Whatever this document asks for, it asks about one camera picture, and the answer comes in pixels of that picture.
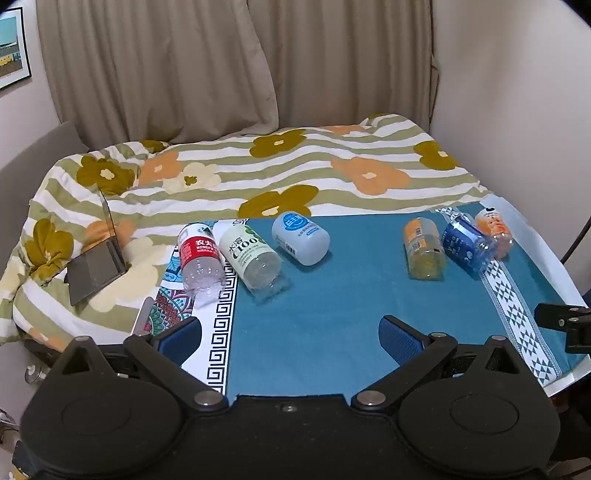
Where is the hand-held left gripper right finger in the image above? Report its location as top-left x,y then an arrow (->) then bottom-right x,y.
351,315 -> 527,409

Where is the orange cartoon figure bottle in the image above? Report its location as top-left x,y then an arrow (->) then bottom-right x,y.
475,208 -> 515,257

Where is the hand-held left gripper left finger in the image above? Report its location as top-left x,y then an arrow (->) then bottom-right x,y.
52,316 -> 230,409

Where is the orange label juice bottle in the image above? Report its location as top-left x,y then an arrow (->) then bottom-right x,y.
404,217 -> 447,281

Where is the red label water bottle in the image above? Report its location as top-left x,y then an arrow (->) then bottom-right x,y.
178,223 -> 227,308

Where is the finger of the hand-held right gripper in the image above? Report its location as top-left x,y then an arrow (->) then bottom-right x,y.
534,302 -> 591,355

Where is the beige curtain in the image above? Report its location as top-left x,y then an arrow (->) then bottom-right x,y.
36,0 -> 439,145

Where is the black cable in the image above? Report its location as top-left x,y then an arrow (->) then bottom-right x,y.
560,222 -> 591,265

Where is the framed wall picture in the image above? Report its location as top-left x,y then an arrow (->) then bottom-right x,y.
0,8 -> 33,92

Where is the green label clear bottle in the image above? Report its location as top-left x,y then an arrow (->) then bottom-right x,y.
218,220 -> 289,303

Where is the blue patterned tablecloth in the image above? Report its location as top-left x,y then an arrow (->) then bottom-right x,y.
152,196 -> 589,398

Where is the floral striped blanket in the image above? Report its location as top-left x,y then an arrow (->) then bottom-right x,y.
0,113 -> 492,346

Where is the grey laptop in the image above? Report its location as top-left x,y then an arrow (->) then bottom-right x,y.
64,188 -> 129,306

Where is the white bottle blue label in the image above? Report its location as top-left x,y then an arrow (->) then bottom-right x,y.
271,211 -> 331,267

